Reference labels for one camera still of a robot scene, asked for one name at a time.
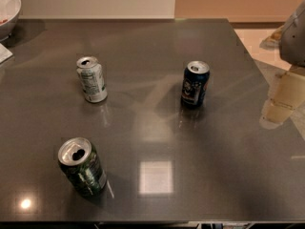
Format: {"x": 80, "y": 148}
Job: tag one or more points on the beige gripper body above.
{"x": 294, "y": 38}

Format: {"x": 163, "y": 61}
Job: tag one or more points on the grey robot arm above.
{"x": 292, "y": 38}

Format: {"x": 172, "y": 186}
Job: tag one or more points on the blue pepsi can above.
{"x": 195, "y": 82}

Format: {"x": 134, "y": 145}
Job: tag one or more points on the white soda can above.
{"x": 90, "y": 73}

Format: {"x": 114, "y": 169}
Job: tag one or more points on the green soda can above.
{"x": 79, "y": 161}

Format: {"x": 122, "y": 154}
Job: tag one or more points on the white paper napkin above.
{"x": 5, "y": 54}

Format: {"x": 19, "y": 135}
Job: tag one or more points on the white bowl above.
{"x": 9, "y": 13}

